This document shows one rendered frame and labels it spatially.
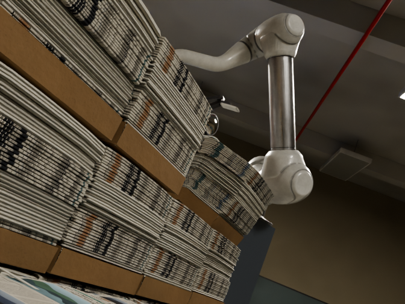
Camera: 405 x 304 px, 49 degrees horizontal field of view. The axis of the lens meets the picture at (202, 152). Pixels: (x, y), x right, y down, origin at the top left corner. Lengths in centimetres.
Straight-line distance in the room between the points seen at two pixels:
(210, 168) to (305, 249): 955
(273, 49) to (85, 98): 123
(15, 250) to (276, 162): 122
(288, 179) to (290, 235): 915
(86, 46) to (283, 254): 1020
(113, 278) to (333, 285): 1020
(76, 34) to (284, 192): 119
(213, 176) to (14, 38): 89
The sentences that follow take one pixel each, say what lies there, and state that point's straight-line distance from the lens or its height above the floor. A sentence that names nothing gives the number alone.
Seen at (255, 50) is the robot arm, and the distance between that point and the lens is 195.
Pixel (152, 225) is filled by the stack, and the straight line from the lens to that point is 94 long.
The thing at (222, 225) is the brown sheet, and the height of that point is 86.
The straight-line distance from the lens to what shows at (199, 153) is 142.
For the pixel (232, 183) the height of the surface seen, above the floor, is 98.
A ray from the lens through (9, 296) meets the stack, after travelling 50.
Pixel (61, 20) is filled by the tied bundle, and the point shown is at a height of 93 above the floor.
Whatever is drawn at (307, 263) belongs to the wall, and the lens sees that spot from 1085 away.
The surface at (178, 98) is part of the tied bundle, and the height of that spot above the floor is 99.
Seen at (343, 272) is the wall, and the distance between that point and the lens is 1106.
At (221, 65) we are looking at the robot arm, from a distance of 186.
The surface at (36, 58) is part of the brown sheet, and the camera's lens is 62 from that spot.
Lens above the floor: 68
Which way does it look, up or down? 15 degrees up
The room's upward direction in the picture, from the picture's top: 23 degrees clockwise
